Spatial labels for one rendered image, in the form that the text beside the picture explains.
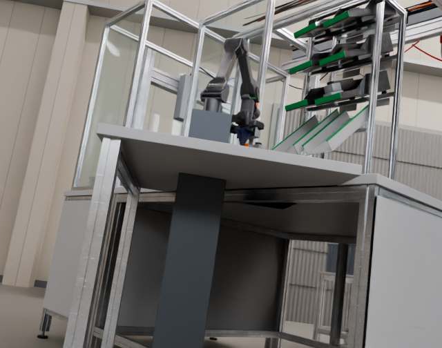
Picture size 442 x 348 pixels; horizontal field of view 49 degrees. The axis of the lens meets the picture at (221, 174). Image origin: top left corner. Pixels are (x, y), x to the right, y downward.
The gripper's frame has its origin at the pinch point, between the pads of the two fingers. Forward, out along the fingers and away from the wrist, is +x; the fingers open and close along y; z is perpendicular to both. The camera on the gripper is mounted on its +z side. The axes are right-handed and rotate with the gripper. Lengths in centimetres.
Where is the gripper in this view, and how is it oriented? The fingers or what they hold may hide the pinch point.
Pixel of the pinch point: (242, 138)
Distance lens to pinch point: 206.8
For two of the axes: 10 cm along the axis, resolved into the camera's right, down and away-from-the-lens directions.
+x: -1.5, 9.7, -2.0
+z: -7.3, -2.5, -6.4
